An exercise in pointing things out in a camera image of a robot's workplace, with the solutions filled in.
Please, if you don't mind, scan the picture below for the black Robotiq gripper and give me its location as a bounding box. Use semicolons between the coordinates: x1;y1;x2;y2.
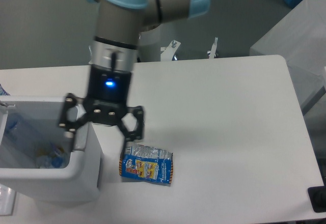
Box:
58;65;146;155

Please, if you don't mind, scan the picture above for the clear crushed plastic bottle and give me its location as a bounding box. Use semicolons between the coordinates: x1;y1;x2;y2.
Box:
1;113;70;169

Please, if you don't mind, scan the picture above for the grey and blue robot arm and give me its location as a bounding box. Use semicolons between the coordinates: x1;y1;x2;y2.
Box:
58;0;210;151

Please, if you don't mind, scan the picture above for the crumpled trash inside can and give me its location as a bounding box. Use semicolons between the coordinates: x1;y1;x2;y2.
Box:
36;146;66;169

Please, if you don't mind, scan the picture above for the white plastic trash can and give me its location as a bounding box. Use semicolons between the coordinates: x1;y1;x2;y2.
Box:
1;96;103;202

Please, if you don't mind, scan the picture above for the blue snack wrapper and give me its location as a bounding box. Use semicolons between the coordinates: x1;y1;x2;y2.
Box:
119;142;174;185

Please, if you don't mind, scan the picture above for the blue patterned packet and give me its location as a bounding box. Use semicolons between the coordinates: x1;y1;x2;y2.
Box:
0;85;10;96

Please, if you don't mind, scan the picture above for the grey covered box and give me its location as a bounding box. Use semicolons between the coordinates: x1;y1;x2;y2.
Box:
250;0;325;179

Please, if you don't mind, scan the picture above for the black device at table edge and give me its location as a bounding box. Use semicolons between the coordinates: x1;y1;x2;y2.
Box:
308;186;325;213

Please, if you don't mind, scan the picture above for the white metal robot base frame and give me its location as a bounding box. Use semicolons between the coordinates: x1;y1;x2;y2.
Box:
88;37;220;66

